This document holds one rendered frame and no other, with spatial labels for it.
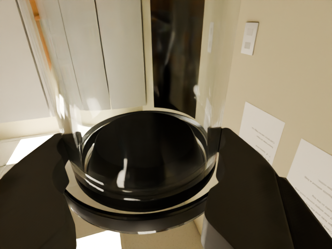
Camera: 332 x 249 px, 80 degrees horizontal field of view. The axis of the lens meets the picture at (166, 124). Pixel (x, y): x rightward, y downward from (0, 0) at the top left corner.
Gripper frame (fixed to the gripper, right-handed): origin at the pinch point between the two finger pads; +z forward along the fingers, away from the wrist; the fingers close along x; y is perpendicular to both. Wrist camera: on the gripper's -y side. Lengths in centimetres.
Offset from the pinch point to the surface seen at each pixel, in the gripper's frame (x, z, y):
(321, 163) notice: 48, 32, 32
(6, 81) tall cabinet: -164, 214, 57
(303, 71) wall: 44, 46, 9
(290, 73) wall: 43, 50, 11
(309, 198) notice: 48, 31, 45
